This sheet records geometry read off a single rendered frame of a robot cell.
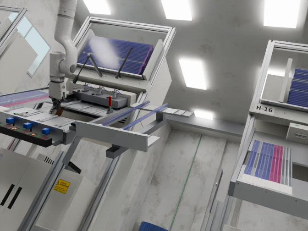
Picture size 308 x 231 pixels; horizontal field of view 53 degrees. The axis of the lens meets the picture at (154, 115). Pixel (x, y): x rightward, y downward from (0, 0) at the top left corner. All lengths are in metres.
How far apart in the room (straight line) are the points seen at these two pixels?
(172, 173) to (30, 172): 10.35
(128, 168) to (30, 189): 0.66
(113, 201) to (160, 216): 10.34
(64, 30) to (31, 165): 0.77
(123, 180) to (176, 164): 10.78
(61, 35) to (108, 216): 0.98
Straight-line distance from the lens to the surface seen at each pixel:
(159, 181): 12.05
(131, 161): 1.39
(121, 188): 1.36
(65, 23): 1.80
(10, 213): 1.86
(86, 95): 2.03
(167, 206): 11.69
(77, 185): 1.72
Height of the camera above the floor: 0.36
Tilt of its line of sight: 24 degrees up
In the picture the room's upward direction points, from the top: 23 degrees clockwise
